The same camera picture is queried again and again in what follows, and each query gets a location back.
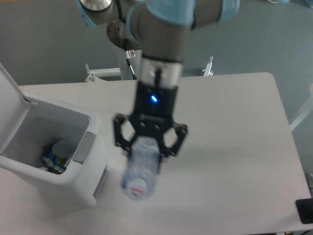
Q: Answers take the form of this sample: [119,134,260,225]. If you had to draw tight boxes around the white table leg frame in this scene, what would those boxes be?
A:
[289,84,313,131]

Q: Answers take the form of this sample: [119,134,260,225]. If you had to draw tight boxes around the black object at table edge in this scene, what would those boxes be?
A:
[295,198,313,224]

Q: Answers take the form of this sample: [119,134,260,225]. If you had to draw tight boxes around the clear plastic water bottle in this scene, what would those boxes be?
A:
[121,137,160,200]

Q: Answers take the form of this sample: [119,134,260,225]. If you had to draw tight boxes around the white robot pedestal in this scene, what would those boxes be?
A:
[85,20,142,82]

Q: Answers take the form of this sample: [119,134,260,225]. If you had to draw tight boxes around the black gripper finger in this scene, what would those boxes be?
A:
[156,121,189,174]
[112,113,137,157]

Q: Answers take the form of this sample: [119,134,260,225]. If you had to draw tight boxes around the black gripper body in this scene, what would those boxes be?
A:
[130,81,179,147]

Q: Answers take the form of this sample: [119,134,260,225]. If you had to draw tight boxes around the white trash can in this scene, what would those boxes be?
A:
[0,68,109,207]

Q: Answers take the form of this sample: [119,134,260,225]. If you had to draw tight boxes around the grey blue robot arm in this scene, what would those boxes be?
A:
[76,0,240,164]

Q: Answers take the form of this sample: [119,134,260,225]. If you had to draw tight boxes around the blue snack package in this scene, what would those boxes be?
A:
[41,144,67,175]

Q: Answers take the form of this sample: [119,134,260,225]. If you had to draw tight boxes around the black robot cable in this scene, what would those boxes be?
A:
[123,38,138,80]

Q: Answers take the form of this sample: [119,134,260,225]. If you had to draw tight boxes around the clear plastic wrapper trash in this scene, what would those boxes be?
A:
[52,138,80,166]

